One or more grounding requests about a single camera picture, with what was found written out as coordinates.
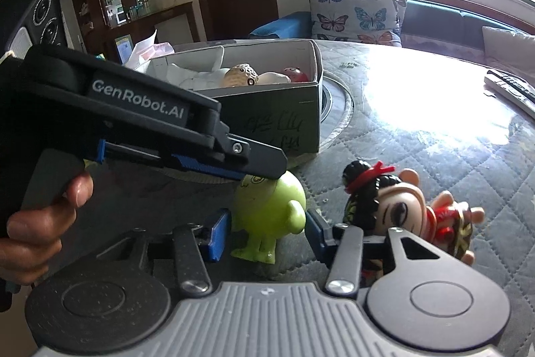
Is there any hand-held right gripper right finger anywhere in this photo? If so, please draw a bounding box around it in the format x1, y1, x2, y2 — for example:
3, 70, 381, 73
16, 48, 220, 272
305, 208, 474, 297

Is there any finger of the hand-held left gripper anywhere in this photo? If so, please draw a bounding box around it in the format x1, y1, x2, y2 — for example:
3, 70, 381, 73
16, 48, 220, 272
98, 140, 252, 182
191, 122, 289, 179

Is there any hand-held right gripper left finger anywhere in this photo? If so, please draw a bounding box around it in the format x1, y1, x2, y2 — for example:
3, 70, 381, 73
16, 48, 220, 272
96, 208, 233, 296

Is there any grey cardboard box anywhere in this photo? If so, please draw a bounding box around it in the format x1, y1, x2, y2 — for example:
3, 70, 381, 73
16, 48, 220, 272
144, 38, 325, 155

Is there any green round toy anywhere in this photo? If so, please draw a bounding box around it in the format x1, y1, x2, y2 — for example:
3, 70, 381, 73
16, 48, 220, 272
229, 170, 308, 264

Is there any beige peanut toy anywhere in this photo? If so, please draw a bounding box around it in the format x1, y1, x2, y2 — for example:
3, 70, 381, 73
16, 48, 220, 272
222, 64, 260, 87

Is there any white plush toy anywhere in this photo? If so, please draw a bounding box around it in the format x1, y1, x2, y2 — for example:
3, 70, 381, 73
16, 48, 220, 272
165, 46, 292, 90

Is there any black-haired doll figure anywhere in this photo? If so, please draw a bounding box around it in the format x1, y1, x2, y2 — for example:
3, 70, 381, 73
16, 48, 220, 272
341, 159, 487, 287

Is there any red round toy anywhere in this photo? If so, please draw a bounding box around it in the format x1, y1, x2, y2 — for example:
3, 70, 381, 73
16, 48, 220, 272
280, 66, 310, 83

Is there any grey quilted desktop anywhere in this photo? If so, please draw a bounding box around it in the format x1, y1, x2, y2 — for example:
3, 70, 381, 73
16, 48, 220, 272
75, 38, 535, 341

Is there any person's left hand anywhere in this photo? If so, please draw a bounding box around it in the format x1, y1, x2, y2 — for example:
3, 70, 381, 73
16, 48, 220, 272
0, 172, 95, 289

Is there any small framed picture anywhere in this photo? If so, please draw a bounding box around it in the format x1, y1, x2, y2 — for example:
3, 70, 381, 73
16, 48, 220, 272
114, 33, 135, 65

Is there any pink tissue pack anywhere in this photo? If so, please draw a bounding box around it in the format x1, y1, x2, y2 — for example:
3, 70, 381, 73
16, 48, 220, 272
125, 29, 175, 69

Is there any butterfly print pillow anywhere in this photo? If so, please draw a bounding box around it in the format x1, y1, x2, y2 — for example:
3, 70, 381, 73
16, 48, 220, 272
309, 0, 409, 48

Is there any blue sofa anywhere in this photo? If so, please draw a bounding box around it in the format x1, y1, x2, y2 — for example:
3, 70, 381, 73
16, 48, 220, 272
249, 0, 535, 48

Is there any black remote control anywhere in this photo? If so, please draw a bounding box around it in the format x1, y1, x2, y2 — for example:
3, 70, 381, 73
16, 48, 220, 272
483, 68, 535, 113

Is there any beige pillow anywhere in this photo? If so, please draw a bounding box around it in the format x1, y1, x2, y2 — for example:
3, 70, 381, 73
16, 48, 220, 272
481, 25, 535, 66

